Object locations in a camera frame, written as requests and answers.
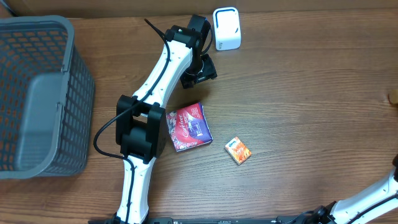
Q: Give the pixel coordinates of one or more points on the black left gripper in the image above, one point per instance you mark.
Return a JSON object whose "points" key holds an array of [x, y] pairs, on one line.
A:
{"points": [[209, 72]]}

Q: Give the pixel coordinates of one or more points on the red Carefree pad pack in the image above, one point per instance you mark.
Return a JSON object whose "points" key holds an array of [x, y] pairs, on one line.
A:
{"points": [[188, 127]]}

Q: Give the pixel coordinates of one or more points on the Kleenex tissue pack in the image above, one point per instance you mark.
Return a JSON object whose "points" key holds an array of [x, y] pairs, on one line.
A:
{"points": [[238, 150]]}

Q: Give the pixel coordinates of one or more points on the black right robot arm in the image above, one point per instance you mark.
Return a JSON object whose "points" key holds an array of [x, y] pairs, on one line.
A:
{"points": [[363, 207]]}

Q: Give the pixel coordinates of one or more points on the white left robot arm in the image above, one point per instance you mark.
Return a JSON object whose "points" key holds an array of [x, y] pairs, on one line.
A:
{"points": [[141, 119]]}

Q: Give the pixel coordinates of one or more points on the white barcode scanner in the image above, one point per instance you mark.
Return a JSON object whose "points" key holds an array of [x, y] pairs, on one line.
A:
{"points": [[227, 28]]}

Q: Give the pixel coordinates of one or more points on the grey plastic basket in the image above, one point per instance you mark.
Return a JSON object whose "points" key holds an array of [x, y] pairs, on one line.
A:
{"points": [[47, 98]]}

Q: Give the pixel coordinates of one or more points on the gold tube cap at edge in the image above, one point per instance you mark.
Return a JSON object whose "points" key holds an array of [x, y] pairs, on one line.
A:
{"points": [[393, 97]]}

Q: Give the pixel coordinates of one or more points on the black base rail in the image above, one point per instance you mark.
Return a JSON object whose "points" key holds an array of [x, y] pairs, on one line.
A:
{"points": [[278, 220]]}

